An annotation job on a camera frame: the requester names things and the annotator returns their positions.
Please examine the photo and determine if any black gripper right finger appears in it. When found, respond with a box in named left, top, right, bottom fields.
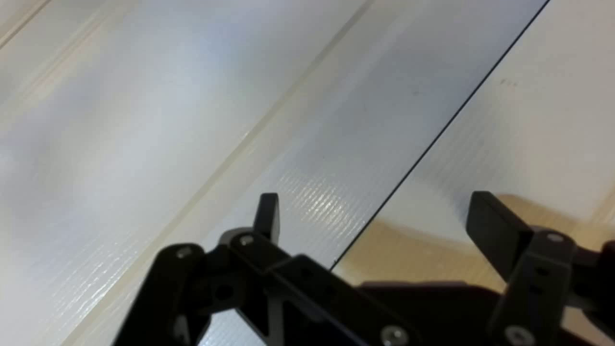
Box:
left=463, top=187, right=578, bottom=346

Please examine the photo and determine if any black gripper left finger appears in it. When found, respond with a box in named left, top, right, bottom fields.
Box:
left=113, top=189, right=280, bottom=346

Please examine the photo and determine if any white pantry door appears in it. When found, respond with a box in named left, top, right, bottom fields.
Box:
left=334, top=0, right=615, bottom=289
left=0, top=0, right=547, bottom=346

